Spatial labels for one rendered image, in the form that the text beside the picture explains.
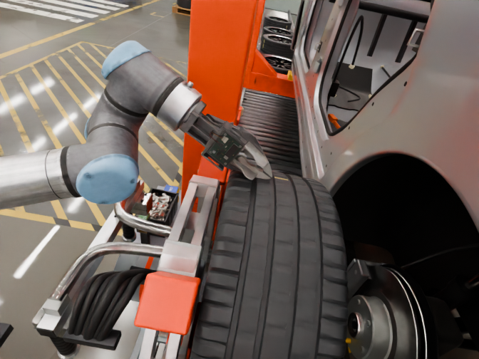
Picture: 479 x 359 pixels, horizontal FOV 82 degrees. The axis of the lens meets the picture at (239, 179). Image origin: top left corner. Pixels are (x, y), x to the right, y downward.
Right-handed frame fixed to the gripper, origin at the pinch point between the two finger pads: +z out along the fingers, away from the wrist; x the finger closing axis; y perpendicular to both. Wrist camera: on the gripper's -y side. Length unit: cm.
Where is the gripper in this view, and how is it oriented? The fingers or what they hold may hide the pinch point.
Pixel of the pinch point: (266, 172)
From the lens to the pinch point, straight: 60.5
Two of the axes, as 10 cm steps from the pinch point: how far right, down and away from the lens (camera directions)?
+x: 6.3, -7.0, -3.2
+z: 7.7, 6.0, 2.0
